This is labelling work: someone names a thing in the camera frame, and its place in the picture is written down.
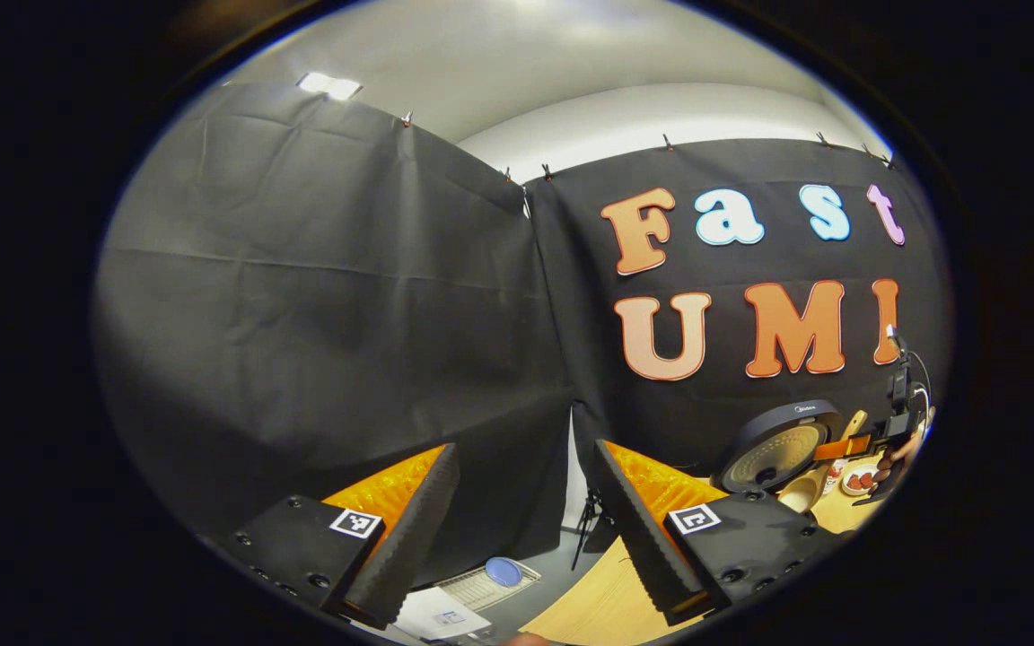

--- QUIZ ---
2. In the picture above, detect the black backdrop cloth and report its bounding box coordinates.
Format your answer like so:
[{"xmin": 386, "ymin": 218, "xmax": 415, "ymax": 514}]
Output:
[{"xmin": 93, "ymin": 83, "xmax": 953, "ymax": 589}]

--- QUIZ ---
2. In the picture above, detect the white grille with blue lid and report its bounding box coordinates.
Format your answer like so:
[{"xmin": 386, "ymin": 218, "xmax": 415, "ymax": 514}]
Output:
[{"xmin": 434, "ymin": 556, "xmax": 543, "ymax": 614}]

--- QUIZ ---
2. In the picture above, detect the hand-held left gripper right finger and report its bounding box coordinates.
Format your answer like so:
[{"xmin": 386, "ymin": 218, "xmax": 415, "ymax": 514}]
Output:
[{"xmin": 593, "ymin": 439, "xmax": 854, "ymax": 626}]

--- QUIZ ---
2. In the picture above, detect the ceiling light panel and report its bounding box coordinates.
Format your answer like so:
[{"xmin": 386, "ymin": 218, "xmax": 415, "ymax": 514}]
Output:
[{"xmin": 296, "ymin": 72, "xmax": 364, "ymax": 102}]

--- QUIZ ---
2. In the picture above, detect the wooden spoon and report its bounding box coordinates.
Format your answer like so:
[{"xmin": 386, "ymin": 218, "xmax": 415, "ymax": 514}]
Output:
[{"xmin": 776, "ymin": 410, "xmax": 869, "ymax": 515}]

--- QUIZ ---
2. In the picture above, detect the white paper sheet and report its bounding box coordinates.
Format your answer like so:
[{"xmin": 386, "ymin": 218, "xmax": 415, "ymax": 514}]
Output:
[{"xmin": 390, "ymin": 587, "xmax": 493, "ymax": 643}]

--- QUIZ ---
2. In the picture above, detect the black tripod stand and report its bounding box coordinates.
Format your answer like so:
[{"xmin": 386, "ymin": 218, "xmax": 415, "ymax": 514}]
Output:
[{"xmin": 570, "ymin": 489, "xmax": 605, "ymax": 572}]

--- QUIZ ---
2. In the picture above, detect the silver black rice cooker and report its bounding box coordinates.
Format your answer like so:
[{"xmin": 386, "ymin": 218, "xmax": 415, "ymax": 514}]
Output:
[{"xmin": 712, "ymin": 400, "xmax": 845, "ymax": 495}]

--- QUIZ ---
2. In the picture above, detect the white round plate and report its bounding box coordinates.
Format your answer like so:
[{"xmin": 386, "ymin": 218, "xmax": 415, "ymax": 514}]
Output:
[{"xmin": 840, "ymin": 465, "xmax": 882, "ymax": 497}]

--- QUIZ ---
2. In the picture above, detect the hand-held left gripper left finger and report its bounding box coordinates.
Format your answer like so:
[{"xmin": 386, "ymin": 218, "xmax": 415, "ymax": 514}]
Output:
[{"xmin": 216, "ymin": 442, "xmax": 461, "ymax": 631}]

